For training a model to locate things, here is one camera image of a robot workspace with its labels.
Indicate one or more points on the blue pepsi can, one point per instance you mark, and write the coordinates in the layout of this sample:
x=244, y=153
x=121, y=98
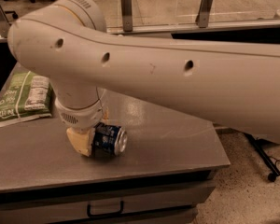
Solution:
x=110, y=138

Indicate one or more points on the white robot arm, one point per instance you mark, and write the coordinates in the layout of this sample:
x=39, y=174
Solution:
x=232, y=84

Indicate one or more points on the black drawer handle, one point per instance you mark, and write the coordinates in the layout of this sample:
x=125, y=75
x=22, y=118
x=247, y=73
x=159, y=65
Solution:
x=96, y=210

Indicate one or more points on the middle metal bracket post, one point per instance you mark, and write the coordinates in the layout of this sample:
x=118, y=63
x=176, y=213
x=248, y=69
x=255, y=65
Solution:
x=127, y=15

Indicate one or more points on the black stand leg with wheel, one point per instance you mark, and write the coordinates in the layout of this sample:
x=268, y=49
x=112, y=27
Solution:
x=257, y=144

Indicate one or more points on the right metal bracket post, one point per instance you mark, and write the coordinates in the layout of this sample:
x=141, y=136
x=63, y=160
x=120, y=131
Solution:
x=202, y=19

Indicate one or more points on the green chip bag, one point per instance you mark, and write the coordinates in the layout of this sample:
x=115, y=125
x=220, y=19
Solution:
x=27, y=98

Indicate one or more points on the grey table drawer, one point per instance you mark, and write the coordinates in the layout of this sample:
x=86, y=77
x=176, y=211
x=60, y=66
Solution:
x=171, y=204

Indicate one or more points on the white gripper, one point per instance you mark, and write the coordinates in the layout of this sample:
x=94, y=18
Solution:
x=78, y=118

